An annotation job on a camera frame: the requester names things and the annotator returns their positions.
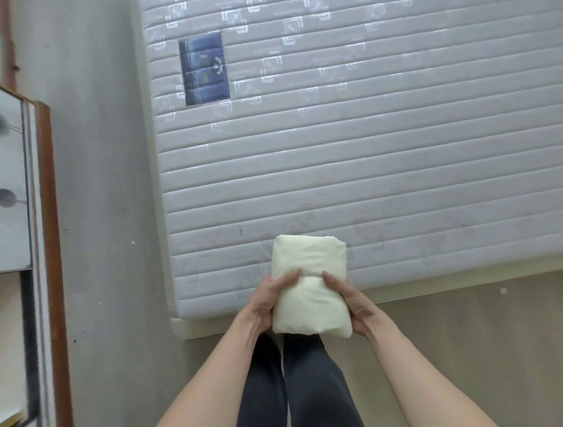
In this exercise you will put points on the person's left hand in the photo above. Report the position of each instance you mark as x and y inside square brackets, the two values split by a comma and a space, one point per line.
[259, 303]

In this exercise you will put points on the person's right hand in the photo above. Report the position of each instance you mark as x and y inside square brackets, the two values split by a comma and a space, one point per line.
[358, 308]

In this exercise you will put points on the person's left thumb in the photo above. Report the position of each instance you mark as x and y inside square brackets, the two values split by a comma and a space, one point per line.
[286, 279]

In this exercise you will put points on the person's right thumb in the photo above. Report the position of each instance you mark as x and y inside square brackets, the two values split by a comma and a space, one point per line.
[334, 282]

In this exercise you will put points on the cream bed sheet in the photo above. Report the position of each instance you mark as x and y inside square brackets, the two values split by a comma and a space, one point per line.
[310, 286]

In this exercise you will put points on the person's left forearm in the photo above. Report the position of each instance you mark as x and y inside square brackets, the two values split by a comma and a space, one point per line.
[206, 378]

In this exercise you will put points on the person's right forearm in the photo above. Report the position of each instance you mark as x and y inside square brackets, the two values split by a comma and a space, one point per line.
[426, 374]

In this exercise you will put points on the person's dark grey trousers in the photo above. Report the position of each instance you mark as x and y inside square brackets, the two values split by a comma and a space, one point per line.
[299, 382]

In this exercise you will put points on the white quilted mattress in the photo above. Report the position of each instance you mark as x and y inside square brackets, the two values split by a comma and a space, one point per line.
[352, 140]

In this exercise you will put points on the blue mattress label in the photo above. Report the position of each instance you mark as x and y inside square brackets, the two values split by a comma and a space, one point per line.
[204, 69]

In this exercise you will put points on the wooden framed mirror cabinet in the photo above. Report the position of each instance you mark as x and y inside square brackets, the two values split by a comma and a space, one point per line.
[30, 264]

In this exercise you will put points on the cream bed frame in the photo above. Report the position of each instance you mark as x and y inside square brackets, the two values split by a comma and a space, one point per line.
[396, 292]

